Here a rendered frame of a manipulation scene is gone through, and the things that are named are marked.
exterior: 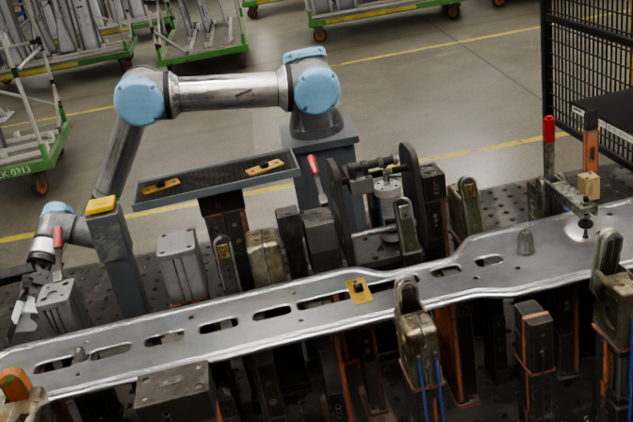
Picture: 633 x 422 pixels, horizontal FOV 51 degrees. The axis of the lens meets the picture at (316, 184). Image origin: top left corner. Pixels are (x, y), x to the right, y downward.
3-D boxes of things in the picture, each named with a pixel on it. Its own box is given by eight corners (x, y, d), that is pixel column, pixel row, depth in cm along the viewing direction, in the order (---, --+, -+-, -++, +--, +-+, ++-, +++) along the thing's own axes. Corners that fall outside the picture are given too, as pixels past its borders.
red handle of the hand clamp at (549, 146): (543, 189, 141) (542, 120, 134) (538, 186, 143) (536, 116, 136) (561, 185, 141) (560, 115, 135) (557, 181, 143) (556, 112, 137)
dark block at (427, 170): (439, 336, 158) (422, 177, 140) (430, 319, 164) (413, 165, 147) (459, 332, 158) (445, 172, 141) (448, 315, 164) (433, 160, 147)
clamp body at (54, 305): (81, 447, 143) (24, 312, 129) (89, 412, 154) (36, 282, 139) (125, 437, 144) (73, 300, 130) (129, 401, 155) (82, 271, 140)
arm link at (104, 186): (132, 50, 173) (79, 210, 188) (127, 58, 163) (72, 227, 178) (174, 66, 176) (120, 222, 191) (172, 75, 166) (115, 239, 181)
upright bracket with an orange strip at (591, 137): (585, 309, 158) (586, 112, 138) (581, 306, 159) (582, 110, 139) (596, 306, 158) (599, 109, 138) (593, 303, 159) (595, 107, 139)
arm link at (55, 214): (78, 203, 170) (43, 196, 168) (67, 240, 164) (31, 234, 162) (76, 218, 177) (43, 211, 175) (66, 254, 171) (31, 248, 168)
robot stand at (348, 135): (301, 243, 209) (279, 125, 193) (365, 231, 210) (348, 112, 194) (307, 277, 191) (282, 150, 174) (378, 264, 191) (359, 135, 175)
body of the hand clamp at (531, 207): (543, 325, 155) (539, 191, 141) (529, 309, 161) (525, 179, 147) (566, 318, 156) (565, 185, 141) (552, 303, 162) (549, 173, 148)
